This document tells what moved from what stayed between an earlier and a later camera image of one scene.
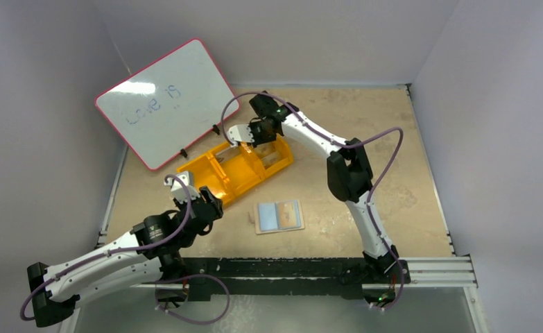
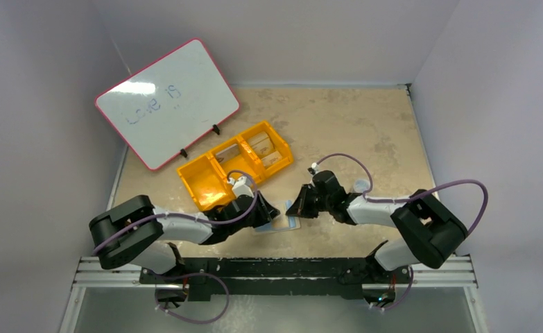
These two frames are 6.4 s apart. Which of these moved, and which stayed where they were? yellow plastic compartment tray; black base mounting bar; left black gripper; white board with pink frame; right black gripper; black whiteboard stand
Moved: left black gripper; right black gripper
Stayed: black whiteboard stand; black base mounting bar; yellow plastic compartment tray; white board with pink frame
